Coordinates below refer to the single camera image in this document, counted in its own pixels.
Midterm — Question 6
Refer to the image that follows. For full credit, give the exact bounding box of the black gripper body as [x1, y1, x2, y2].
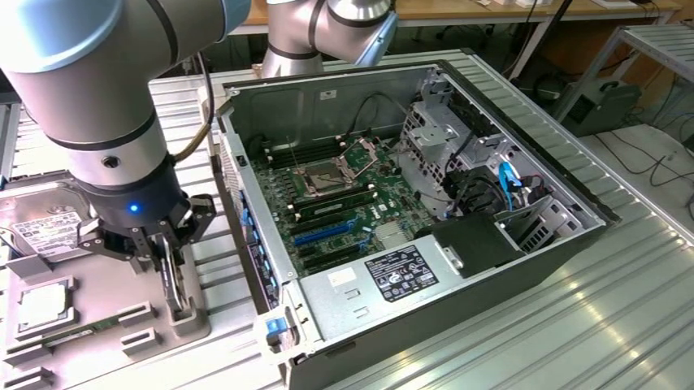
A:
[72, 156, 193, 239]

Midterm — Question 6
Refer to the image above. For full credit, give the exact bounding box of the black graphics card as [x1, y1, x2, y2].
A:
[154, 233, 197, 322]

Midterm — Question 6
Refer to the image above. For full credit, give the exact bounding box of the silver hard disk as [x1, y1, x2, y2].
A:
[0, 178, 102, 261]

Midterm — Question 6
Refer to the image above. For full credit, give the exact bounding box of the grey parts rack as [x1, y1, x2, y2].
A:
[0, 231, 213, 390]

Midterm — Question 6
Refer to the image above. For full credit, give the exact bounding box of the silver CPU chip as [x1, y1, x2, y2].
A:
[19, 284, 75, 326]

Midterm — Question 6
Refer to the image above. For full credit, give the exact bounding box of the black expansion slot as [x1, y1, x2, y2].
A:
[301, 242, 361, 261]
[289, 214, 357, 236]
[303, 251, 363, 272]

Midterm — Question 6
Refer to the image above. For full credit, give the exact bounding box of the green RAM stick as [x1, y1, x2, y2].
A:
[43, 316, 120, 349]

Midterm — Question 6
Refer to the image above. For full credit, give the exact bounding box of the blue expansion slot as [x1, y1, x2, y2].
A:
[294, 227, 357, 247]

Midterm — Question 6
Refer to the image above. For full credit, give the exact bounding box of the CPU socket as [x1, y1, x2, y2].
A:
[295, 160, 362, 198]

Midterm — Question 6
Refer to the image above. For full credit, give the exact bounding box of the metal socket cover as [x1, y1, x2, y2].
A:
[338, 136, 385, 180]

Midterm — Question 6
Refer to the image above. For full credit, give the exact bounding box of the green motherboard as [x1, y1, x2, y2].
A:
[246, 133, 441, 277]

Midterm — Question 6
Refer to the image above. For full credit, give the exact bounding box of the silver power supply unit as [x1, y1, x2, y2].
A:
[298, 233, 467, 342]

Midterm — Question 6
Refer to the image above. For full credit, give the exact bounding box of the silver chipset heatsink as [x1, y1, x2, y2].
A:
[375, 224, 411, 249]

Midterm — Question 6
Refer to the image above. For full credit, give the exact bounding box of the silver disk bay cage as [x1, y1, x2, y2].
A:
[395, 99, 511, 223]

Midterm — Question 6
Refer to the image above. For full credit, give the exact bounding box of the black plastic shroud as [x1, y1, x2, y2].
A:
[414, 213, 526, 280]

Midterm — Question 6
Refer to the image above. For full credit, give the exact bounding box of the black and silver PC case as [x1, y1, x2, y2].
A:
[203, 58, 622, 390]

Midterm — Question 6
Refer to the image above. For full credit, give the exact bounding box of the silver vented disk bay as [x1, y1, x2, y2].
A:
[495, 194, 606, 255]

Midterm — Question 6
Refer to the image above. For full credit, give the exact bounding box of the wooden desk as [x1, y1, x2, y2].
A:
[227, 0, 680, 82]

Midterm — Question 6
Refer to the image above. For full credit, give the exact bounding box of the black floor unit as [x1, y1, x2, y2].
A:
[564, 79, 645, 137]

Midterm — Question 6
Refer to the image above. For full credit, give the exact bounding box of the white side table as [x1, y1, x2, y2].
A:
[577, 123, 694, 192]

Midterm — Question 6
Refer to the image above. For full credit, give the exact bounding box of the metal slat table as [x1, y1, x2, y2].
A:
[596, 24, 694, 123]

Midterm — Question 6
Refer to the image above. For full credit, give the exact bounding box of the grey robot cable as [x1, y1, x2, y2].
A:
[171, 50, 214, 163]

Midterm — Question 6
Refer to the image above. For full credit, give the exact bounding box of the black wire loop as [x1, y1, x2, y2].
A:
[346, 92, 414, 137]

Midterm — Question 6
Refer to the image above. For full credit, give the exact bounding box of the black wire bundle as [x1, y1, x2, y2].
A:
[442, 164, 503, 219]

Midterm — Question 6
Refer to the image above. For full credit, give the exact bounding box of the blue wire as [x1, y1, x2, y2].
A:
[495, 160, 522, 215]

